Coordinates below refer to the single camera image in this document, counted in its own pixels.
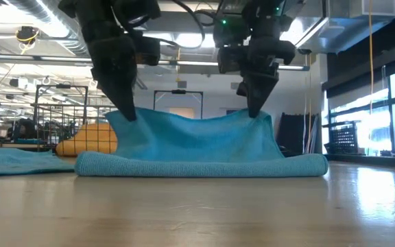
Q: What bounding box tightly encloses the silver ceiling duct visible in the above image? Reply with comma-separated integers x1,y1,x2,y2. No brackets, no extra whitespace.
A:
279,0,395,55

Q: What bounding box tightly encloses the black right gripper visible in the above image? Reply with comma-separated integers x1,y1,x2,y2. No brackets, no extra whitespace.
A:
213,0,304,119

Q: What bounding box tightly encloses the silver round air duct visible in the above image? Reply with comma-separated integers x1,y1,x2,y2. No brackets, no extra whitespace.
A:
5,0,92,58

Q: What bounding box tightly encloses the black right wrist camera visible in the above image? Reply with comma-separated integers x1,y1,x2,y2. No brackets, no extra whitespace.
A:
217,44,252,75

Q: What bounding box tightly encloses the light blue microfiber towel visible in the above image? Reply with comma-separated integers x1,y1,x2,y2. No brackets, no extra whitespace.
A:
0,148,77,178
74,106,330,178

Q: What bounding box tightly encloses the orange microfiber towel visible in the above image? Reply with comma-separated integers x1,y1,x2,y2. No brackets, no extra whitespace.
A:
55,122,119,158

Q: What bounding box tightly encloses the black gantry frame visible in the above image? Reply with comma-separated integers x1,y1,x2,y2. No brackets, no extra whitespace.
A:
152,89,204,120
34,84,90,114

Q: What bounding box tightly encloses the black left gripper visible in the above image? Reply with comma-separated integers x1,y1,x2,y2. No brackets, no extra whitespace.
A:
58,0,163,122

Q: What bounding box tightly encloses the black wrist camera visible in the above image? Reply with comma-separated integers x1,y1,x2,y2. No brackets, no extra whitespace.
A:
134,35,161,67
217,44,252,75

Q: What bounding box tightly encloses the black plastic crate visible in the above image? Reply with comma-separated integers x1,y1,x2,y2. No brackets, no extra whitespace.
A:
322,119,362,154

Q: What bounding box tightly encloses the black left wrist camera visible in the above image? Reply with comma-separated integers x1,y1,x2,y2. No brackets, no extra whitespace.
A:
134,35,161,67

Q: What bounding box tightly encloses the black ceiling cable reel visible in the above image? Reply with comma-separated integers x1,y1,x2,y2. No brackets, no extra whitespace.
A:
14,25,41,55

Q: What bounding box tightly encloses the brass wire basket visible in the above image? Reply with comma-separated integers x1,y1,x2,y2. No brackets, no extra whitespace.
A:
32,104,120,154

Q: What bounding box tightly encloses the person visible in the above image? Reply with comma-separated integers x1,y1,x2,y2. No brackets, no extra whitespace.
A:
8,118,39,141

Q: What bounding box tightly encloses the black leaning panel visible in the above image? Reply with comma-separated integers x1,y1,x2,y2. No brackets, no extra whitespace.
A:
273,112,320,155

